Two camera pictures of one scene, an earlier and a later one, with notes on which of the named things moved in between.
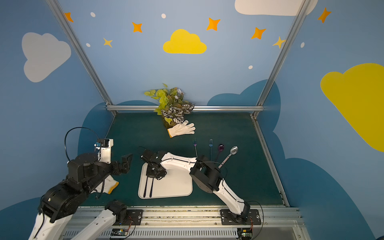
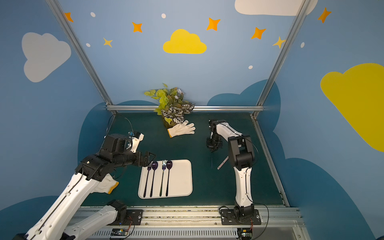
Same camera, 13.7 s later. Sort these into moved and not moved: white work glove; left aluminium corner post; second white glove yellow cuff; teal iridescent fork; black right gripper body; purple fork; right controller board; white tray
Moved: black right gripper body; teal iridescent fork
Not moved: purple fork; left aluminium corner post; right controller board; white work glove; white tray; second white glove yellow cuff
